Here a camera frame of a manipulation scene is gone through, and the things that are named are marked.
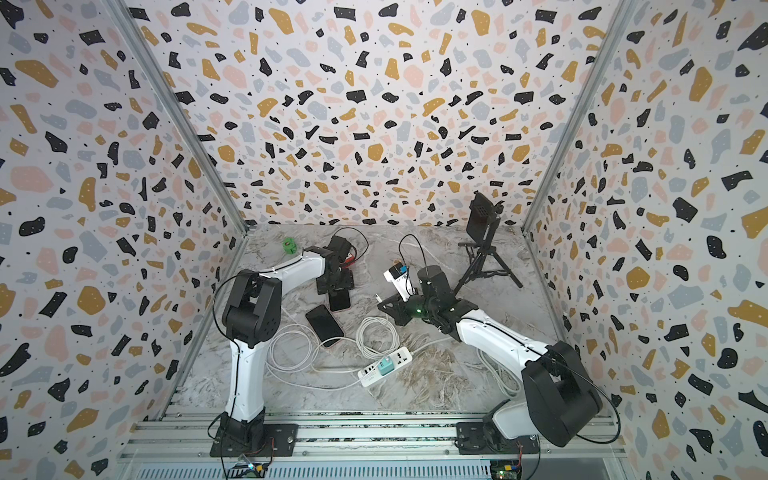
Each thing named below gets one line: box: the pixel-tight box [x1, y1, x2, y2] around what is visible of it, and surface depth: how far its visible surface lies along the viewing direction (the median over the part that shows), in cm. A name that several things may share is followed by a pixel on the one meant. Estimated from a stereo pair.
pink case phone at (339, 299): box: [328, 289, 351, 311], surface depth 102 cm
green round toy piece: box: [282, 237, 299, 255], surface depth 115 cm
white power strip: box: [357, 346, 413, 387], surface depth 84 cm
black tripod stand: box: [453, 242, 524, 295], surface depth 102 cm
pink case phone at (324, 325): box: [305, 304, 345, 347], surface depth 97 cm
